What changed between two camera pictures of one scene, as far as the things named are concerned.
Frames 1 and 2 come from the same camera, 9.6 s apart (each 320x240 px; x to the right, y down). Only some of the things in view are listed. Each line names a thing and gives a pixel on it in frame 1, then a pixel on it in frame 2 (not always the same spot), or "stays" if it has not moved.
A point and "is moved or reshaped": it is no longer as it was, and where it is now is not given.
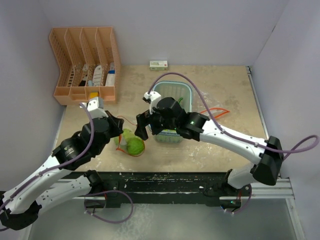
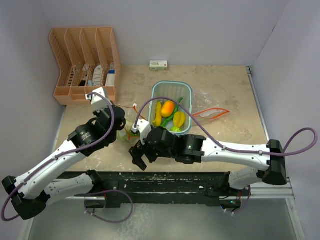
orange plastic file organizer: (89, 61) stays
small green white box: (158, 65) stays
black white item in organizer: (85, 70) stays
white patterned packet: (97, 76) stays
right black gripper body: (158, 123) → (152, 153)
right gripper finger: (141, 131) → (136, 151)
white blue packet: (110, 78) stays
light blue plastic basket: (180, 91) stays
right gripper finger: (143, 118) → (136, 156)
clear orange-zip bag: (128, 142) is moved or reshaped
